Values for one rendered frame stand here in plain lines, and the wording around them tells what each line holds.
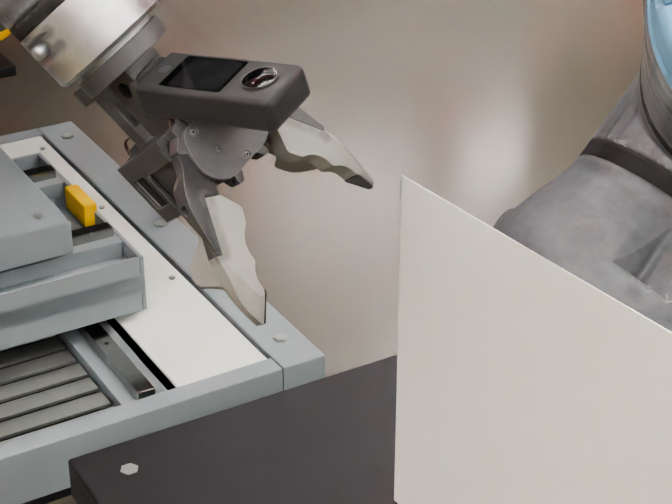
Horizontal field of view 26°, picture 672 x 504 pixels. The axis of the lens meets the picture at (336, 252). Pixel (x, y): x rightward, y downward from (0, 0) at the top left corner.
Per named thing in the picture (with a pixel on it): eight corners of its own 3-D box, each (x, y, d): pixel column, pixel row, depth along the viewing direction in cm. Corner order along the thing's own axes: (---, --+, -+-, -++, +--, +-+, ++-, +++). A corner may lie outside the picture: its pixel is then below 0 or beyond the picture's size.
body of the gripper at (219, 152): (230, 166, 108) (117, 44, 105) (291, 129, 101) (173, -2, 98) (171, 232, 104) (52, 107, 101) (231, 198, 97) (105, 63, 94)
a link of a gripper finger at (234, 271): (229, 338, 102) (200, 212, 103) (273, 320, 97) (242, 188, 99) (191, 344, 100) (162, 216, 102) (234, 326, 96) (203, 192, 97)
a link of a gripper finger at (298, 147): (336, 168, 111) (232, 139, 107) (382, 143, 107) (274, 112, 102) (335, 206, 110) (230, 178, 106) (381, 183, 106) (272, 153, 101)
